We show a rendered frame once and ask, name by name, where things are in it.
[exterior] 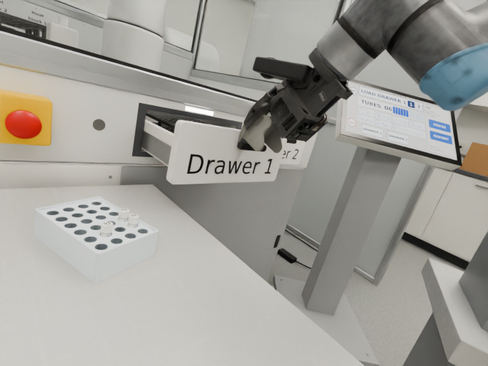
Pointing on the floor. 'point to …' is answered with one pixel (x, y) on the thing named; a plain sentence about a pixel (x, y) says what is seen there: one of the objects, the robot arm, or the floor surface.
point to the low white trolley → (144, 297)
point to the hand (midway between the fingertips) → (247, 140)
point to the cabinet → (186, 200)
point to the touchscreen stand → (343, 253)
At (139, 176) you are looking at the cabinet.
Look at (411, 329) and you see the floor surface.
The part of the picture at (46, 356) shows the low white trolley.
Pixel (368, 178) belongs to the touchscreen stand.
